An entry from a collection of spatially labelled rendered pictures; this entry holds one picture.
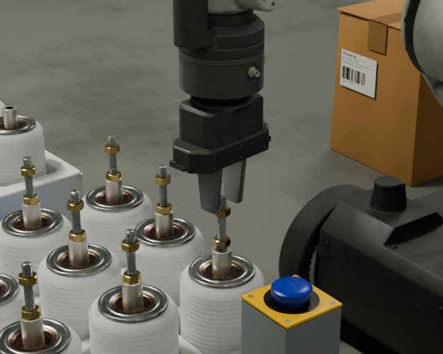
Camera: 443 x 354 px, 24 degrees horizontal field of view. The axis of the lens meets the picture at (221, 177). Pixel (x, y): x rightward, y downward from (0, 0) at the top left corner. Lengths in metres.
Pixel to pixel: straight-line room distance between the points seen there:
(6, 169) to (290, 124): 0.86
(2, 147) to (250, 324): 0.68
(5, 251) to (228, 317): 0.30
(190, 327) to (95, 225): 0.22
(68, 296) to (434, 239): 0.50
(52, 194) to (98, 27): 1.47
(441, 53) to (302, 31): 1.83
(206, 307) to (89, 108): 1.29
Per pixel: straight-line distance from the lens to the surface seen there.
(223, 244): 1.14
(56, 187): 1.59
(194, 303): 1.14
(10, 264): 1.28
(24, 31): 3.01
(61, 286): 1.17
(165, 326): 1.09
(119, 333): 1.08
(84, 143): 2.18
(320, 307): 0.98
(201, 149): 1.05
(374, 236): 1.38
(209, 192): 1.10
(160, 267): 1.22
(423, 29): 1.16
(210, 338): 1.16
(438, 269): 1.32
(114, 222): 1.30
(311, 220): 1.46
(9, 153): 1.57
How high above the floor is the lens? 0.83
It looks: 24 degrees down
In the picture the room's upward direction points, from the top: straight up
